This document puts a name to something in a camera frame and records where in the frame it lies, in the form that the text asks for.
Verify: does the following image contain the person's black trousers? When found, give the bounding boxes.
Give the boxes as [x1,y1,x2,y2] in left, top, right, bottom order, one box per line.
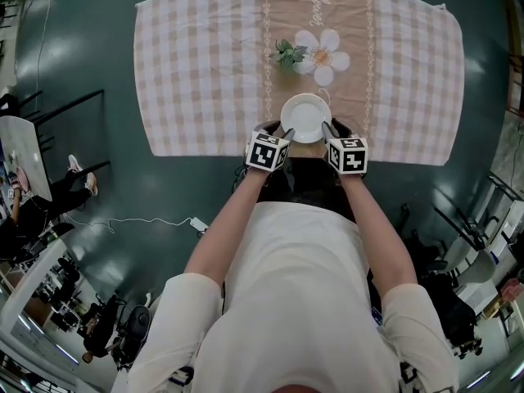
[257,157,357,223]

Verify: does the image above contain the white plate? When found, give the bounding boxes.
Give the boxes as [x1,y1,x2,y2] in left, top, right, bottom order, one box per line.
[280,92,333,144]

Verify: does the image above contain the grey table with black legs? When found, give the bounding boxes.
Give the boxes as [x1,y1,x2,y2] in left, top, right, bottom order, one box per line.
[0,89,111,203]

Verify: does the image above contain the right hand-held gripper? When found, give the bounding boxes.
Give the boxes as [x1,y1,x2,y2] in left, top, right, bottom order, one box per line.
[321,117,368,176]

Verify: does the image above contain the person's right forearm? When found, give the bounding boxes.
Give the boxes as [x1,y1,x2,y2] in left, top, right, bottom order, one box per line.
[341,174,418,300]

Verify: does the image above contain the person's white shirt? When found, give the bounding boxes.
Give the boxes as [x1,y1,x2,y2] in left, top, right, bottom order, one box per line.
[126,201,459,393]

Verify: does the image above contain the pink checkered tablecloth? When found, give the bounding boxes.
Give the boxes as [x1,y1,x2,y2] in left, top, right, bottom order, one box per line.
[133,0,464,166]

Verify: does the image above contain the white cable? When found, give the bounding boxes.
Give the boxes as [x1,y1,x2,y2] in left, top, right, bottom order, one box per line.
[65,213,192,233]
[36,0,58,81]

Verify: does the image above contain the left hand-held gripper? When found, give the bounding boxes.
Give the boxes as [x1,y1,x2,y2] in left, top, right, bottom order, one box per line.
[246,120,296,174]

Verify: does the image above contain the black bag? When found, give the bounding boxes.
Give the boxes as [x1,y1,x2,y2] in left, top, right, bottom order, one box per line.
[421,272,478,347]

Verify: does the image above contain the grey chair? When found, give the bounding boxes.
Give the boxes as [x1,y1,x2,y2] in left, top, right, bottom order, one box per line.
[454,250,499,298]

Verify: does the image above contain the person's left forearm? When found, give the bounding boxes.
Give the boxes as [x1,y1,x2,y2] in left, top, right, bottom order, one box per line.
[183,169,267,292]

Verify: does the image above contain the small green potted plant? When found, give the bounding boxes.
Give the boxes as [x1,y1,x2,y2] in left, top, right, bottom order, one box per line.
[269,38,309,77]

